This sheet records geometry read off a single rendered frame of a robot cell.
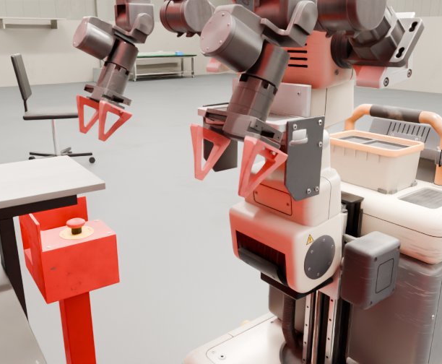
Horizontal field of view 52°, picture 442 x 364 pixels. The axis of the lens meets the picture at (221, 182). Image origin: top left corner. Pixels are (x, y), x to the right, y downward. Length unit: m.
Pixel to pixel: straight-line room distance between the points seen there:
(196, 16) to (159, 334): 1.37
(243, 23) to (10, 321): 0.45
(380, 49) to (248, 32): 0.29
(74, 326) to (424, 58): 10.77
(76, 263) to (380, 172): 0.75
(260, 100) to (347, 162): 0.68
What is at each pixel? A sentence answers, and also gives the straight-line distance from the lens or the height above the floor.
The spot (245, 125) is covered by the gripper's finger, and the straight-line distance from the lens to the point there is 0.58.
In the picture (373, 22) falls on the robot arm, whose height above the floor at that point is 1.21.
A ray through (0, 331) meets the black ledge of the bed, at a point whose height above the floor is 0.88.
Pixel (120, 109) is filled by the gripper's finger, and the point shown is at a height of 1.05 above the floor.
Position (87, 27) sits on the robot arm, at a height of 1.20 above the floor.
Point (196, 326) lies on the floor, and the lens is 2.06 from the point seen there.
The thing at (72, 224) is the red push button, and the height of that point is 0.81.
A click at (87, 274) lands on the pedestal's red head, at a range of 1.04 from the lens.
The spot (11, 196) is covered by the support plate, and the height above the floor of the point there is 1.00.
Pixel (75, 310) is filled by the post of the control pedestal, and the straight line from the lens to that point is 1.15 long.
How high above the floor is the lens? 1.19
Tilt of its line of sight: 18 degrees down
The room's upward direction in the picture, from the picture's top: straight up
